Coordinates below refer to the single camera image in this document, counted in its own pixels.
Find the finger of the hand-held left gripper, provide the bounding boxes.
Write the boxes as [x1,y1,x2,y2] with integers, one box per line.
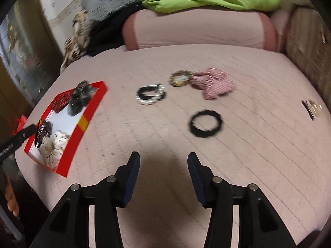
[12,123,38,148]

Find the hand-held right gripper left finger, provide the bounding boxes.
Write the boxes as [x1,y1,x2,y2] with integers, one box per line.
[30,151,141,248]

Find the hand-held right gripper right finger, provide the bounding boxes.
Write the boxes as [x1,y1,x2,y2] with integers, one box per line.
[187,152,298,248]

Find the black hair claw clip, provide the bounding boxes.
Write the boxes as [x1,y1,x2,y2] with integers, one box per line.
[35,119,53,148]

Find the red cardboard box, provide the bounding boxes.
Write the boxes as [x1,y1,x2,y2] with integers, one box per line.
[24,81,108,178]

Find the black hair tie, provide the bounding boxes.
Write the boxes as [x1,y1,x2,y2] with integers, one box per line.
[188,110,223,138]

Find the black and white bead bracelet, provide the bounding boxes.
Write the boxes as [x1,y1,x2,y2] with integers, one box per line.
[136,83,167,105]

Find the pink checked scrunchie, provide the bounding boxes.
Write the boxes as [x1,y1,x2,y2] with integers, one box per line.
[191,67,236,101]

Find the brown bead bracelet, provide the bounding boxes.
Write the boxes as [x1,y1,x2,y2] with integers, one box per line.
[169,70,194,88]

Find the person's left hand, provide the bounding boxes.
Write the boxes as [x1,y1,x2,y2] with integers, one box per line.
[4,173,20,217]

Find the red bag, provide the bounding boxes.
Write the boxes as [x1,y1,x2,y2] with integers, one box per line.
[14,115,28,135]

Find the white floral scrunchie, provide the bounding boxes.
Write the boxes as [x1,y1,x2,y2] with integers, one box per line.
[39,130,70,171]

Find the red polka dot scrunchie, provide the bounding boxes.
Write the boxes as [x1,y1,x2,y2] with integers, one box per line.
[50,93,71,113]

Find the grey black scrunchie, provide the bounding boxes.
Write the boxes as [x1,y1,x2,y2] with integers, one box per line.
[68,81,97,116]

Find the wooden door with glass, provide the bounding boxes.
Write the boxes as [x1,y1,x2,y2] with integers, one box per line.
[0,0,62,140]

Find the leopard print cloth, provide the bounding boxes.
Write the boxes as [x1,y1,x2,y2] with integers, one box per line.
[61,9,91,73]

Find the black cloth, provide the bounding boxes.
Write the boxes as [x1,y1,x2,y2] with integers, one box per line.
[86,8,145,57]

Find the gold hair clip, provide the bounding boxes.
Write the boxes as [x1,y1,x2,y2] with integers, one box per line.
[301,99,324,120]

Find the pink bolster pillow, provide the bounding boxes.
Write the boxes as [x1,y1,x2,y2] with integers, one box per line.
[122,8,278,52]

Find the grey quilt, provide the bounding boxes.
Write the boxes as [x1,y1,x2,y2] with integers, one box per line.
[80,0,156,29]

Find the beige patterned cushion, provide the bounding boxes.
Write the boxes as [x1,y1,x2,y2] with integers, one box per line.
[284,5,331,93]

